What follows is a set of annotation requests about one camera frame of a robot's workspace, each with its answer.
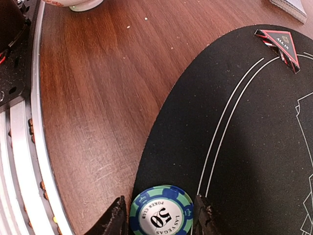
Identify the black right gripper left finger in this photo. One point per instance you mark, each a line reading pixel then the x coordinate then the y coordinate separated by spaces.
pixel 113 221

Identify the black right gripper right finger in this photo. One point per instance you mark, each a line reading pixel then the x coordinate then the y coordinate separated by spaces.
pixel 203 223

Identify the green chip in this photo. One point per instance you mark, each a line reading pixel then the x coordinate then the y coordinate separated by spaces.
pixel 161 210

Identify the red triangular all-in marker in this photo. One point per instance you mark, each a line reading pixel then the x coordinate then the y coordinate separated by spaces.
pixel 281 43

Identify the round black poker mat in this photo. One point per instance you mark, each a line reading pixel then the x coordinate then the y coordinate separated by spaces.
pixel 237 127

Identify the red white patterned cup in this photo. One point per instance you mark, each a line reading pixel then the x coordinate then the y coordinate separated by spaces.
pixel 75 5

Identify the blue patterned card deck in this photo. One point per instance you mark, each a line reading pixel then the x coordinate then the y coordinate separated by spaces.
pixel 292 7

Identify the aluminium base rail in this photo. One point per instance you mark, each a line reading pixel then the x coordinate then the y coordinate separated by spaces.
pixel 29 199

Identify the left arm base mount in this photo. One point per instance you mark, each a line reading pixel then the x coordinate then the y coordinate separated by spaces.
pixel 17 28

